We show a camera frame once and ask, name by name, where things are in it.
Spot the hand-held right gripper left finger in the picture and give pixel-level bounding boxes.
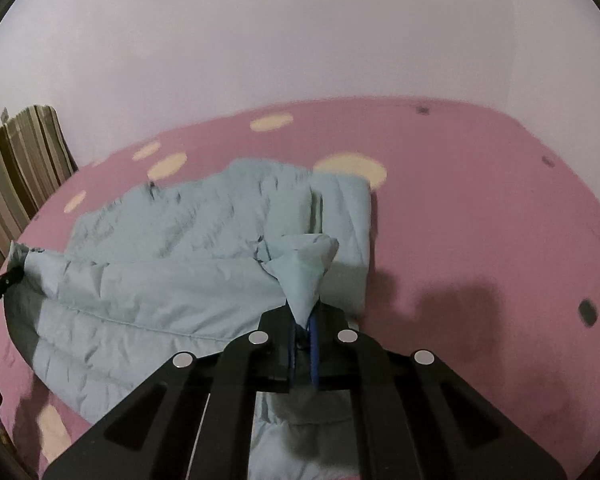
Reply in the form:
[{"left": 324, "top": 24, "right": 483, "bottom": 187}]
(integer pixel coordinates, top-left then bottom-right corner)
[{"left": 42, "top": 310, "right": 301, "bottom": 480}]

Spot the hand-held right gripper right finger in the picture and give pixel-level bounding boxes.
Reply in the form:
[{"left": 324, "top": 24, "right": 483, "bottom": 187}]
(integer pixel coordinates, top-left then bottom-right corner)
[{"left": 307, "top": 305, "right": 566, "bottom": 480}]

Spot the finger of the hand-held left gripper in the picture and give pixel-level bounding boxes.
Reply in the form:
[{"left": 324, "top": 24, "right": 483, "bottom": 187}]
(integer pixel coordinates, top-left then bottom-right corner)
[{"left": 0, "top": 266, "right": 25, "bottom": 318}]

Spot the light blue puffer jacket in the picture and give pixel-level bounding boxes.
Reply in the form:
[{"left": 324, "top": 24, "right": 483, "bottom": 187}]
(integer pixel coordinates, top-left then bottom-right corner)
[{"left": 4, "top": 157, "right": 373, "bottom": 480}]

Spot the striped cushion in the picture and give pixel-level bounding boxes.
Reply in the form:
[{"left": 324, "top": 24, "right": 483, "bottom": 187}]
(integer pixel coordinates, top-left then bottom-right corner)
[{"left": 0, "top": 105, "right": 78, "bottom": 281}]

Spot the pink dotted bed sheet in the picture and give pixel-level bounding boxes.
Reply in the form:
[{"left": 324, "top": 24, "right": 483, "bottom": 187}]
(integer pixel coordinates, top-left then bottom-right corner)
[{"left": 0, "top": 96, "right": 600, "bottom": 480}]

